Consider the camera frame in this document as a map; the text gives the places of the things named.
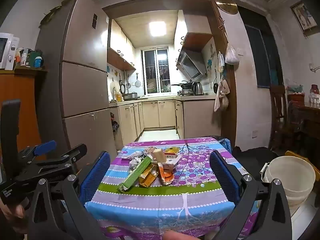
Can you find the beige cloth bag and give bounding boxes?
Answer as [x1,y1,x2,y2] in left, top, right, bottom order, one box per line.
[214,79,230,113]

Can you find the small hanging pouch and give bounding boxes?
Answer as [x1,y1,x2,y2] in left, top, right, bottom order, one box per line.
[217,51,226,73]

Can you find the red-capped jar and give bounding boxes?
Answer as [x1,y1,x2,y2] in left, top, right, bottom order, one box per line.
[310,84,320,104]

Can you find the dark wooden chair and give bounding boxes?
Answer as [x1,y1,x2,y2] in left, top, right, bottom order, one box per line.
[269,84,294,151]

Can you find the wall kitchen cabinet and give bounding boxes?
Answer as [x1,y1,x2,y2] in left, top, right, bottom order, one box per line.
[174,10,213,53]
[107,19,137,71]

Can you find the kitchen window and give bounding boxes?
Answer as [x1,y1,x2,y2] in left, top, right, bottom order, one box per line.
[141,47,172,97]

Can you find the person's right hand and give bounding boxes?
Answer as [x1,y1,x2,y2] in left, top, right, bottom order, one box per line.
[163,230,201,240]

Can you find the beige refrigerator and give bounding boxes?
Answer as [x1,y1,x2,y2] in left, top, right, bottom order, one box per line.
[35,0,118,160]

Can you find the dark wooden dining table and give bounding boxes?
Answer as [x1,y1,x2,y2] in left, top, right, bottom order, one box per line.
[287,102,320,155]

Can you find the white plastic bucket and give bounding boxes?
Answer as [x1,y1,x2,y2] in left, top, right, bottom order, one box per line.
[261,156,316,207]

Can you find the green canister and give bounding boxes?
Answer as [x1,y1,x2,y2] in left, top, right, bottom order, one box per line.
[27,51,37,67]

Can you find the clear plastic wrappers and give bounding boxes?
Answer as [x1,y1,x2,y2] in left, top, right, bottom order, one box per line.
[121,150,145,160]

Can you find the white plastic bag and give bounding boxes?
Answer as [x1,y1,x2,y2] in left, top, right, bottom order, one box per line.
[225,44,240,65]

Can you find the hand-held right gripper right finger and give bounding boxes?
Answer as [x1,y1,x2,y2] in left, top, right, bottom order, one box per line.
[204,151,292,240]

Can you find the dark blue window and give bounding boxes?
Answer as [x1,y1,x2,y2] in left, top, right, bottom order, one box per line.
[244,24,284,89]

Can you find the beige block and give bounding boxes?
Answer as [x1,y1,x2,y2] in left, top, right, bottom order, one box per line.
[152,149,167,164]

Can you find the ceiling light panel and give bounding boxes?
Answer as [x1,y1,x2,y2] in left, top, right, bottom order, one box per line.
[149,21,167,37]

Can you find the framed picture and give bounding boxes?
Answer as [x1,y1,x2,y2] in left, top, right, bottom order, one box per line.
[290,1,314,34]

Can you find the yellow foil packet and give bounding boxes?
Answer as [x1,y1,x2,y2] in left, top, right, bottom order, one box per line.
[139,166,160,188]

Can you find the brown wooden cabinet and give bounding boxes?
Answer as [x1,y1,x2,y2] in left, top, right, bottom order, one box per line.
[0,67,48,155]

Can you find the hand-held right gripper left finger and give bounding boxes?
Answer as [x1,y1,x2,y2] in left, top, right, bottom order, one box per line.
[28,151,111,240]

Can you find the yellow wooden stool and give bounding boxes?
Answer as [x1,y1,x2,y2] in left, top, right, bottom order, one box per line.
[285,151,320,177]

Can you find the orange white snack packet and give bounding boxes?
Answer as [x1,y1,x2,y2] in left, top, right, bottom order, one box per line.
[159,166,175,186]

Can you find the floral striped tablecloth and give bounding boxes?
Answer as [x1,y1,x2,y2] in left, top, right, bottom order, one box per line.
[64,137,258,240]

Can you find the white microwave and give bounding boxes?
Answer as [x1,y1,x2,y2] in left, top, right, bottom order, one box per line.
[0,33,20,70]

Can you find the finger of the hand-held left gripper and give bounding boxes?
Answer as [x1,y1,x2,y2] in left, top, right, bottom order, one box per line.
[19,140,57,159]
[32,144,88,168]

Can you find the gas stove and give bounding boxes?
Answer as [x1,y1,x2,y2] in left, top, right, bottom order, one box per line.
[177,88,196,97]

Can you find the blue plastic bag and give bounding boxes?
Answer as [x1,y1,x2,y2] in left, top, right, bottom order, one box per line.
[212,135,232,153]

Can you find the green long carton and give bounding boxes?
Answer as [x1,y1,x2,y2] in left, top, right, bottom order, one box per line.
[117,155,154,193]

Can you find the black bag on floor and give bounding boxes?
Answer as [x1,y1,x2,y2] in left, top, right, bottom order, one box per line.
[231,146,278,176]

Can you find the gold round wall plate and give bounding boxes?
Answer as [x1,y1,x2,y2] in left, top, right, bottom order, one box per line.
[214,0,238,14]

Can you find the steel kettle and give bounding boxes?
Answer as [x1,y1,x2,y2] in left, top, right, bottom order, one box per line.
[191,81,204,95]

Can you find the base kitchen cabinets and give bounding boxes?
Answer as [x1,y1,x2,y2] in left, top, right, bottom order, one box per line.
[117,99,222,146]

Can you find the person's left hand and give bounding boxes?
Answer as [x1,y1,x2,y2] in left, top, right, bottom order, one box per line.
[0,200,28,233]

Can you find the steel range hood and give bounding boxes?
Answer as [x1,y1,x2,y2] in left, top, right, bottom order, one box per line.
[176,49,207,79]

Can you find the black wok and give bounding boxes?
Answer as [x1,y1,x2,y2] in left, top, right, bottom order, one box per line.
[171,80,193,88]

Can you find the flower wall sticker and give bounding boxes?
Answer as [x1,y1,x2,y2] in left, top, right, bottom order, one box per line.
[207,44,217,71]

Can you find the silver wrapper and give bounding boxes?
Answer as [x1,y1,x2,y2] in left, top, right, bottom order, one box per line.
[129,156,145,169]

